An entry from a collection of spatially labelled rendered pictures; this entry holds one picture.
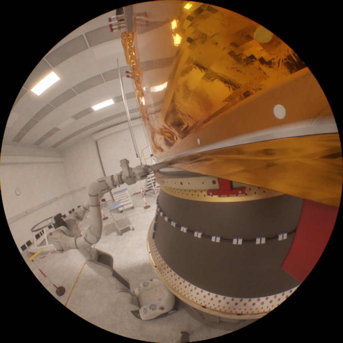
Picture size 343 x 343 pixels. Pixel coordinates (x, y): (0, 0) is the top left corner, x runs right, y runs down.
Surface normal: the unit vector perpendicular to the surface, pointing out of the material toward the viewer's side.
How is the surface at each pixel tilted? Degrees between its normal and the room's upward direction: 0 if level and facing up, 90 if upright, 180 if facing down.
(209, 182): 90
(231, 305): 43
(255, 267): 62
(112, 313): 0
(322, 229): 90
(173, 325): 0
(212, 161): 90
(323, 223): 90
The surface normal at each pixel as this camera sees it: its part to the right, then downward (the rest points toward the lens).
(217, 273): -0.69, -0.20
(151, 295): -0.28, -0.95
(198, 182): -0.69, 0.29
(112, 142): 0.19, 0.07
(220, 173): -0.94, 0.29
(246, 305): -0.55, -0.52
